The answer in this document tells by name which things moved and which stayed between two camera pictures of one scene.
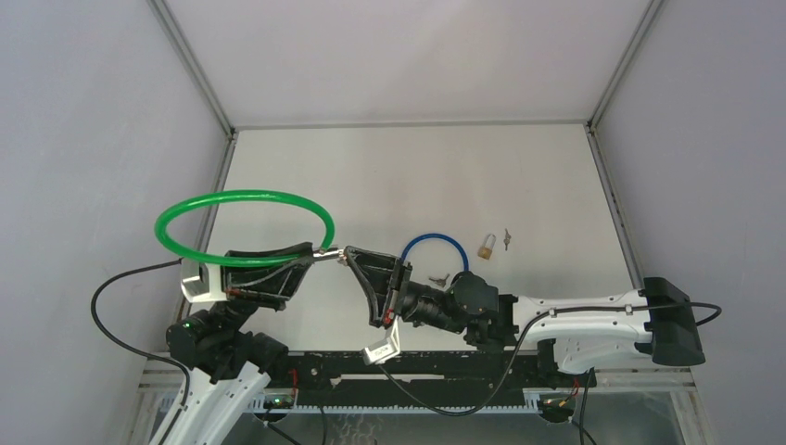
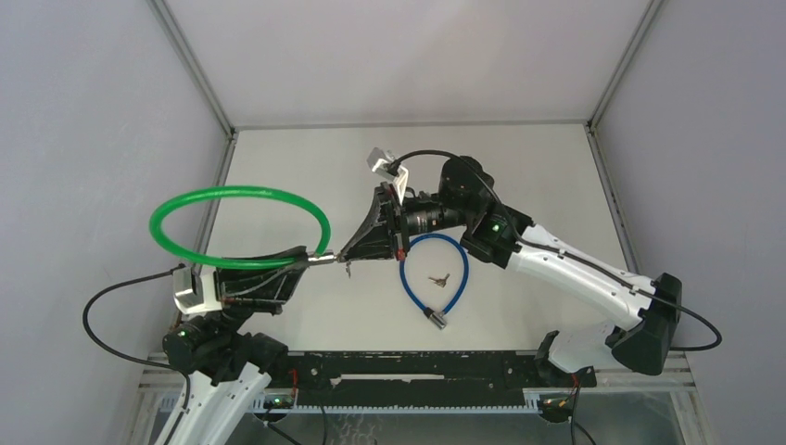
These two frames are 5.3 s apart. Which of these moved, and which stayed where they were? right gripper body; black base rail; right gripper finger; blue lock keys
Moved: right gripper body; right gripper finger
Stayed: blue lock keys; black base rail
